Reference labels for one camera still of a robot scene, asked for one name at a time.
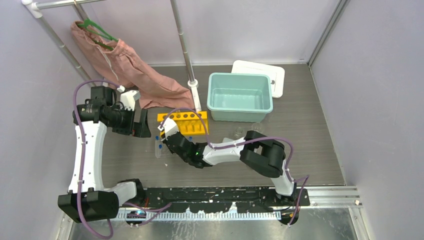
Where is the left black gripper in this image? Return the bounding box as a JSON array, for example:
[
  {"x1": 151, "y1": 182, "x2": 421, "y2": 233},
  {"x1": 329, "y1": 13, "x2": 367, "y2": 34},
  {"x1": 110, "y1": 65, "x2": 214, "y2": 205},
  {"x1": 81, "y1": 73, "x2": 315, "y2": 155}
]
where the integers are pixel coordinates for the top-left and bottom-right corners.
[{"x1": 108, "y1": 104, "x2": 151, "y2": 137}]

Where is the small glass flask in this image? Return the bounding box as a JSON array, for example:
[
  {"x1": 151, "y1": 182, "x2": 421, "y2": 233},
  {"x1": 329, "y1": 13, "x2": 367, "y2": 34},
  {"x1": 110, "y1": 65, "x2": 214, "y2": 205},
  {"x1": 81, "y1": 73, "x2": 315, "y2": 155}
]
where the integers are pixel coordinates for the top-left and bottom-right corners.
[{"x1": 233, "y1": 127, "x2": 245, "y2": 140}]

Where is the glass beaker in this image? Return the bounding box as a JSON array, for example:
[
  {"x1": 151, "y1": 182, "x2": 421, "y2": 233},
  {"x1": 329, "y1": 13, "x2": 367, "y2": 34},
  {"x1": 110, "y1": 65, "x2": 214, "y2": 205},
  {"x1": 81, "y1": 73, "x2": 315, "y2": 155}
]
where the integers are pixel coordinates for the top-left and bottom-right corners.
[{"x1": 251, "y1": 122, "x2": 265, "y2": 133}]

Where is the white squeeze bottle red cap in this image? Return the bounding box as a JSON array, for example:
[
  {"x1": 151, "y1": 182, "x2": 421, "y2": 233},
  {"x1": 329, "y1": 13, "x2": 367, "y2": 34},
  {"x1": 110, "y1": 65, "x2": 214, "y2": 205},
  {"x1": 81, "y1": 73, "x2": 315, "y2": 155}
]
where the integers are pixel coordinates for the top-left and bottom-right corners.
[{"x1": 222, "y1": 137, "x2": 245, "y2": 146}]

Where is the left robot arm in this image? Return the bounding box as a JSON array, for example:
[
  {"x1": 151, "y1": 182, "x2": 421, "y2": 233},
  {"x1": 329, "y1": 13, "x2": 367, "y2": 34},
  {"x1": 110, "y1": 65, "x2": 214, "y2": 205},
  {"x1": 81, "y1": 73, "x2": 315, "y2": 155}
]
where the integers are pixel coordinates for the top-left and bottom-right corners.
[{"x1": 57, "y1": 86, "x2": 151, "y2": 223}]

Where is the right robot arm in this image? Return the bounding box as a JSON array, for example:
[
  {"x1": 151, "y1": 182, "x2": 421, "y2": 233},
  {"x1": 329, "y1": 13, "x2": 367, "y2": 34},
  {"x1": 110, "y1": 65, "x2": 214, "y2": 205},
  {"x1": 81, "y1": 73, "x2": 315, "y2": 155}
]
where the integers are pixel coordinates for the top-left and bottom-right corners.
[{"x1": 161, "y1": 130, "x2": 298, "y2": 206}]

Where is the yellow test tube rack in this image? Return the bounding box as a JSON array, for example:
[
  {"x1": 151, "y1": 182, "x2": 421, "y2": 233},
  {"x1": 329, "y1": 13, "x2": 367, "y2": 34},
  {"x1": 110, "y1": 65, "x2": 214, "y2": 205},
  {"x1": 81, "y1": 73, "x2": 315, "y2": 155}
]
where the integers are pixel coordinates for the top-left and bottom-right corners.
[{"x1": 169, "y1": 111, "x2": 209, "y2": 136}]

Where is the clear well plate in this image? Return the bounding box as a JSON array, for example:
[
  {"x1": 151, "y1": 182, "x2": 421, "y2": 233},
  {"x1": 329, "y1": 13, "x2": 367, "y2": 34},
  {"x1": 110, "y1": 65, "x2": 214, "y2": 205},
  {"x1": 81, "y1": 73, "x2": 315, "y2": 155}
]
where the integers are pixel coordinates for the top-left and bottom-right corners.
[{"x1": 154, "y1": 136, "x2": 172, "y2": 159}]

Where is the pink cloth garment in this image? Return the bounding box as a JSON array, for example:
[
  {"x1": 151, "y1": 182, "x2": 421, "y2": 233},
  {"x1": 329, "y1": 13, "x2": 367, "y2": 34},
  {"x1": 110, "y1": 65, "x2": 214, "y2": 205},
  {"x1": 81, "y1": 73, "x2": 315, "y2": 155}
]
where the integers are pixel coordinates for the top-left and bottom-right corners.
[{"x1": 70, "y1": 22, "x2": 195, "y2": 109}]

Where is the teal plastic bin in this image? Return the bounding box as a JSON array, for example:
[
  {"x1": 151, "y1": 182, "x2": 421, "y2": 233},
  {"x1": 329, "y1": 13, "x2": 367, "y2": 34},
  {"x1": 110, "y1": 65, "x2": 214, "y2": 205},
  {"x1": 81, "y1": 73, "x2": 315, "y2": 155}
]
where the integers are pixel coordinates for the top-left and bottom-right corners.
[{"x1": 207, "y1": 72, "x2": 274, "y2": 123}]

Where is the green clothes hanger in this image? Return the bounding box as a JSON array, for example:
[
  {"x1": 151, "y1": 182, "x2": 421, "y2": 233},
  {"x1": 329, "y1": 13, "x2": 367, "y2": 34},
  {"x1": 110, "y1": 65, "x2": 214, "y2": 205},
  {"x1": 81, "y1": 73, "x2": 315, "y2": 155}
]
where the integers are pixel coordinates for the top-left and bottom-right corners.
[{"x1": 74, "y1": 18, "x2": 119, "y2": 51}]

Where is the white bin lid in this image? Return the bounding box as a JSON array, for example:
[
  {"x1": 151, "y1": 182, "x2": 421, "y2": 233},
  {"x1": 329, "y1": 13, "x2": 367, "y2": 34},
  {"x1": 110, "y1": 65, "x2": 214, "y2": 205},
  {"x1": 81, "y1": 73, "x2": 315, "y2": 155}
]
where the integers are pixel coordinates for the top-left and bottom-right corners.
[{"x1": 230, "y1": 60, "x2": 286, "y2": 99}]

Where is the metal clothes rack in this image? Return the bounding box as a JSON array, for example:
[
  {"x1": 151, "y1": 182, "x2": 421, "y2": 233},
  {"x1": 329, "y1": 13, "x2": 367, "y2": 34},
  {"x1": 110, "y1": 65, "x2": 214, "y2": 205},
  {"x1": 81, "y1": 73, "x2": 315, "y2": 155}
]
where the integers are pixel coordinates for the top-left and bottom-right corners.
[{"x1": 21, "y1": 0, "x2": 202, "y2": 112}]

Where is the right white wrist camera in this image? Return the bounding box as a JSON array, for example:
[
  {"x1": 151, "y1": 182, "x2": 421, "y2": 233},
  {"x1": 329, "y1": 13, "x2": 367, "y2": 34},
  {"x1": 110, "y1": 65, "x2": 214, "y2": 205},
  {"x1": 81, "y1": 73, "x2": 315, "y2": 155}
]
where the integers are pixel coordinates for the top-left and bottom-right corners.
[{"x1": 157, "y1": 118, "x2": 179, "y2": 139}]

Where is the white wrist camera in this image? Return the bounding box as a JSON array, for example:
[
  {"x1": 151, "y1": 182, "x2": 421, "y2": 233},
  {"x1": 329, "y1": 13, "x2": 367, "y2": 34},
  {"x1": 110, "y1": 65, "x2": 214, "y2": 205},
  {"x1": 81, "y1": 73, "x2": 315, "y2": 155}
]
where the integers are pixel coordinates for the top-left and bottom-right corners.
[
  {"x1": 157, "y1": 118, "x2": 179, "y2": 139},
  {"x1": 117, "y1": 85, "x2": 141, "y2": 112}
]

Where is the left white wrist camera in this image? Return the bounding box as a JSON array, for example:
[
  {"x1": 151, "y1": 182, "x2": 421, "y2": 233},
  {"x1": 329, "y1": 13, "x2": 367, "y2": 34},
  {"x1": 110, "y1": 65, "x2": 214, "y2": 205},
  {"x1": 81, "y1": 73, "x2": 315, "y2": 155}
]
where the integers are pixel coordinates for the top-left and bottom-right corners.
[{"x1": 117, "y1": 85, "x2": 141, "y2": 112}]

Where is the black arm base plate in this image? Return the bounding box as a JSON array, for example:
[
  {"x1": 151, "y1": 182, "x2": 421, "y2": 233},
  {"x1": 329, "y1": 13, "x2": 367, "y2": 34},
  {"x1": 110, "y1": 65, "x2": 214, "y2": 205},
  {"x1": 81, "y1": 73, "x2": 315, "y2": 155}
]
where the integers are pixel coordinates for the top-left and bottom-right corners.
[{"x1": 129, "y1": 186, "x2": 310, "y2": 214}]

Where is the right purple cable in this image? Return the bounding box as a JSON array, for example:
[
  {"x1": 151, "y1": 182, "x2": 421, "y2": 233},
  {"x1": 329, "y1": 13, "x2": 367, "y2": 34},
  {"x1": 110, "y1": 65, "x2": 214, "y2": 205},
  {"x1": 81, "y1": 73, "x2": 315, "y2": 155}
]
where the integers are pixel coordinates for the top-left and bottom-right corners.
[{"x1": 159, "y1": 107, "x2": 311, "y2": 228}]

